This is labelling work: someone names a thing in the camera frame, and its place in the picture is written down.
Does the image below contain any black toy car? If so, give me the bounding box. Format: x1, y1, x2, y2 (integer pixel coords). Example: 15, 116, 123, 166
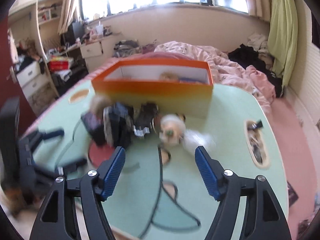
133, 102, 159, 138

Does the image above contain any black quilted pouch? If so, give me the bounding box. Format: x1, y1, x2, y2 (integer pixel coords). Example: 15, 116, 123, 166
81, 112, 107, 146

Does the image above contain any white drawer cabinet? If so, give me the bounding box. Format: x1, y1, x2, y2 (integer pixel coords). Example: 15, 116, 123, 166
17, 61, 49, 99

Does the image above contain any black lace-trimmed bag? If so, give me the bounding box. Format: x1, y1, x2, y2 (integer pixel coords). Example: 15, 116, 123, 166
103, 102, 134, 149

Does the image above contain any beige fur pompom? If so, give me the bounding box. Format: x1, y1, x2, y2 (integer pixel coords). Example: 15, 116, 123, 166
89, 94, 112, 118

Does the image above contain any red snack box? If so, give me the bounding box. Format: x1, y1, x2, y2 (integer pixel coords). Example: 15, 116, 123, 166
48, 56, 74, 72

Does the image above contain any black wrapped candy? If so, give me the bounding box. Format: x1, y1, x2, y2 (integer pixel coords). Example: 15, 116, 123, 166
247, 120, 263, 131

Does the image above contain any green cartoon lap table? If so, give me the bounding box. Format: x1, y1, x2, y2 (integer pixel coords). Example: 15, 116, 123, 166
34, 85, 289, 239

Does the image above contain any white drawer nightstand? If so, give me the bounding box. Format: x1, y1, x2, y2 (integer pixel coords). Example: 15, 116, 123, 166
80, 33, 123, 73

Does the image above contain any clear bubble wrap bag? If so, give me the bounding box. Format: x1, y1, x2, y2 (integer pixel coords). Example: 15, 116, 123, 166
182, 129, 216, 155

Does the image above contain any white drink cup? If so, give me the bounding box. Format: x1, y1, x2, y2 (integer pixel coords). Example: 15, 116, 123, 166
95, 22, 104, 36

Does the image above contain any grey clothes pile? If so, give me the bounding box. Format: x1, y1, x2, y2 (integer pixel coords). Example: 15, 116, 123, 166
112, 40, 157, 58

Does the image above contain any beige left curtain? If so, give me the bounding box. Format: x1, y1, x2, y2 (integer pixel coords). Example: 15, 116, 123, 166
57, 0, 79, 35

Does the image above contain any dark red pillow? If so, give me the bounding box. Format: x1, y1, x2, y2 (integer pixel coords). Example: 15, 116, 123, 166
139, 51, 193, 60

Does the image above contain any orange gradient cardboard box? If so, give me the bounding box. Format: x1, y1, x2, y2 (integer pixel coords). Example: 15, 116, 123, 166
91, 59, 214, 118

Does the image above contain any pink floral duvet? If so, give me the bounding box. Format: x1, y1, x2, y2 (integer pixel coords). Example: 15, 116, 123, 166
154, 41, 276, 115

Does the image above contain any black clothes pile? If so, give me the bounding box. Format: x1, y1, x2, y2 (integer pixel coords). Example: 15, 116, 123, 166
228, 44, 283, 98

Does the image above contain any white clothes pile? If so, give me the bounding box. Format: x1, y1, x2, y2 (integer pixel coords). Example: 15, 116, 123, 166
247, 33, 270, 55

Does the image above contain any green curtain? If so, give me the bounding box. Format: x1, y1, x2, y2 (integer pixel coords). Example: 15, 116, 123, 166
267, 0, 298, 87

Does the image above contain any pink angel figurine keychain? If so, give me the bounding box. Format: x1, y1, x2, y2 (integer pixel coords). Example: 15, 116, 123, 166
159, 114, 186, 146

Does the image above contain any wall bookshelf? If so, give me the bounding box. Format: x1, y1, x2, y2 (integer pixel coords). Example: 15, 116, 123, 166
37, 2, 62, 25

